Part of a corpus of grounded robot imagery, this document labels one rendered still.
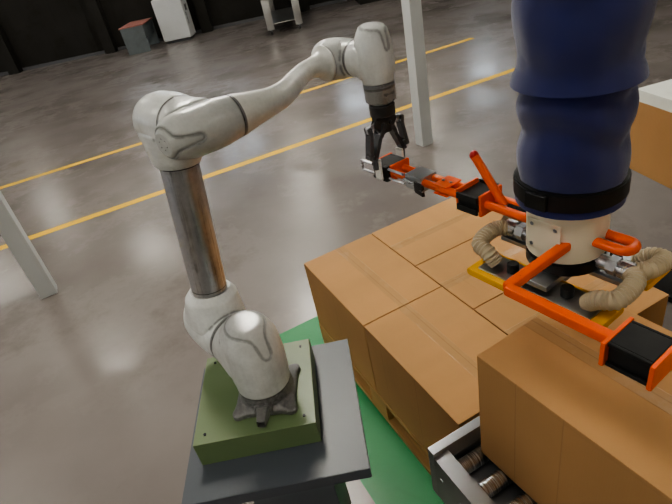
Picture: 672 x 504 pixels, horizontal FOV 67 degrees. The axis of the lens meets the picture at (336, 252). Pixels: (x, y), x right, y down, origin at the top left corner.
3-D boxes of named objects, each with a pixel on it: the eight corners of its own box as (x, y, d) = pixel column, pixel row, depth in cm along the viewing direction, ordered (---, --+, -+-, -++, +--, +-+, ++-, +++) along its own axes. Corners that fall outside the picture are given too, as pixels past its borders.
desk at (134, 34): (161, 42, 1440) (152, 17, 1404) (152, 50, 1335) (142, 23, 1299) (139, 47, 1441) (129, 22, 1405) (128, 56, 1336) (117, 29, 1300)
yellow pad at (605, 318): (624, 313, 107) (627, 294, 104) (596, 337, 103) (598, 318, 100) (493, 256, 132) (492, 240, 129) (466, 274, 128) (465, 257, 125)
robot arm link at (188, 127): (237, 90, 110) (206, 85, 119) (161, 118, 101) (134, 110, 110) (252, 147, 117) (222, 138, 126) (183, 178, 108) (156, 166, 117)
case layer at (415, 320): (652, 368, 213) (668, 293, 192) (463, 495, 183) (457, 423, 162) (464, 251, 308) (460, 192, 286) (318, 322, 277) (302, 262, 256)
